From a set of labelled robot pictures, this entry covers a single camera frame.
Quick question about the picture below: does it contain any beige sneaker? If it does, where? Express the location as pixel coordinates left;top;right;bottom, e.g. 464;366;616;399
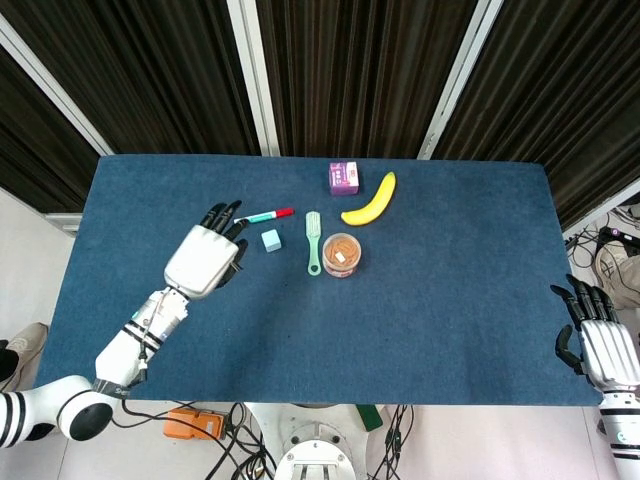
594;241;640;312

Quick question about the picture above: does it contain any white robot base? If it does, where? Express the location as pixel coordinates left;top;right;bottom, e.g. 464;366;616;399
244;402;391;480

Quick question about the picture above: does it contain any red capped whiteboard marker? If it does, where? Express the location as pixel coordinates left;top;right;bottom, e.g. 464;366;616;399
233;207;296;226

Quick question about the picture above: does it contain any orange foot pedal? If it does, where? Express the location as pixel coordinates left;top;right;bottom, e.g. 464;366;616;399
163;407;227;442

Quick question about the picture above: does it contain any black cable bundle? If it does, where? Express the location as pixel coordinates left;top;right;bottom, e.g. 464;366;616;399
367;403;416;480

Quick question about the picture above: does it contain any black power strip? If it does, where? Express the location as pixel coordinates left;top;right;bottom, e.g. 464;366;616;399
599;225;640;242

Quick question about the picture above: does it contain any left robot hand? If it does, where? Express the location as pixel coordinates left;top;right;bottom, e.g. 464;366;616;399
163;201;250;302

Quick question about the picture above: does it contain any round clear snack jar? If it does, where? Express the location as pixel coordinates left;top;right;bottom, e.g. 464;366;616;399
321;233;363;279

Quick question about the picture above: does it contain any yellow banana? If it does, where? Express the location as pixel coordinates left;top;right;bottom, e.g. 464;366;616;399
340;171;397;227

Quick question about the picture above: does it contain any beige shoe with black sock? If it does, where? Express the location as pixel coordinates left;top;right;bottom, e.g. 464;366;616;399
0;322;50;389

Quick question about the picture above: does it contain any green flat tool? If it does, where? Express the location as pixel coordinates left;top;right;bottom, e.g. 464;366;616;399
355;404;384;432

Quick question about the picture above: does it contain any green plastic comb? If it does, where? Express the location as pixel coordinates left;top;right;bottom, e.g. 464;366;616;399
305;211;323;277

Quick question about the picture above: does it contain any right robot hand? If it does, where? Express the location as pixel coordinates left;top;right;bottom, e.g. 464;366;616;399
550;273;640;390

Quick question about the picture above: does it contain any blue table cloth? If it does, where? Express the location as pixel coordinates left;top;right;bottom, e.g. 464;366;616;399
33;154;603;407

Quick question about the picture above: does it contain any purple small carton box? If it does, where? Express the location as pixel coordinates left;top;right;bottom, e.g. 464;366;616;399
328;161;362;197

